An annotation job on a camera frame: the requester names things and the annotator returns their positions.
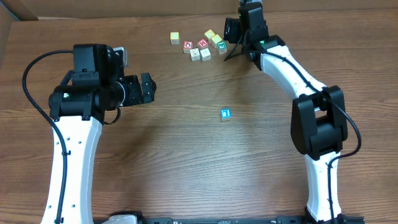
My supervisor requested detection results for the blue block letter L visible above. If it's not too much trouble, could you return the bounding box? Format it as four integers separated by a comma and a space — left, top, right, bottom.
220, 108, 232, 121

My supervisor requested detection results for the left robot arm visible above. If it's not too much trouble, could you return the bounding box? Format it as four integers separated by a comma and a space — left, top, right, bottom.
42, 44, 156, 223

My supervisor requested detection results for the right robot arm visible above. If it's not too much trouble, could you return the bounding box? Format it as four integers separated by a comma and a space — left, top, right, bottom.
224, 1, 348, 223

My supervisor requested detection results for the yellow block lower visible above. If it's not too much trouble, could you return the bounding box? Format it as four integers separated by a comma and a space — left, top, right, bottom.
210, 34, 223, 48

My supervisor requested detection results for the yellow block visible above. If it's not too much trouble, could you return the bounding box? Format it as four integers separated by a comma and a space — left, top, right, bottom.
204, 29, 215, 43
210, 34, 223, 48
170, 32, 180, 45

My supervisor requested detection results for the green block in cluster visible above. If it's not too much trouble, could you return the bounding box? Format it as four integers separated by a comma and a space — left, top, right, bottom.
217, 41, 228, 55

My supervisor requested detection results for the yellow block upper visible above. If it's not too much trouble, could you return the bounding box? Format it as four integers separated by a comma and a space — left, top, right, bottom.
204, 29, 215, 43

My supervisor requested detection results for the red block letter E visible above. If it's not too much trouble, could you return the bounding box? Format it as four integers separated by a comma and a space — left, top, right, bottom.
197, 38, 209, 50

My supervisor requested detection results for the white block right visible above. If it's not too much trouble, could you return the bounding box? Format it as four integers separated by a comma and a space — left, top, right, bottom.
200, 48, 211, 61

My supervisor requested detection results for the white block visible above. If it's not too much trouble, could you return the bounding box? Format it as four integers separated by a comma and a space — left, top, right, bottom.
190, 48, 201, 62
200, 48, 211, 61

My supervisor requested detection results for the white block left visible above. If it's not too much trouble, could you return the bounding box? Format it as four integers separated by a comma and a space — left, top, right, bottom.
190, 48, 201, 62

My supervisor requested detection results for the red block with circle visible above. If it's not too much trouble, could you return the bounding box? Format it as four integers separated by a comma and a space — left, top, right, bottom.
183, 41, 193, 54

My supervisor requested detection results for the yellow block far left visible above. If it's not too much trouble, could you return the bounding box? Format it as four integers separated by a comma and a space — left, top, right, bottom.
170, 32, 180, 45

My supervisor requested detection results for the cardboard box edge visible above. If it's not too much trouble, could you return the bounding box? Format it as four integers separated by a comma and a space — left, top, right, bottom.
1, 0, 38, 21

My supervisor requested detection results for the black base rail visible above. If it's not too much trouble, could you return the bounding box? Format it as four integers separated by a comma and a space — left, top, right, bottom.
93, 211, 366, 224

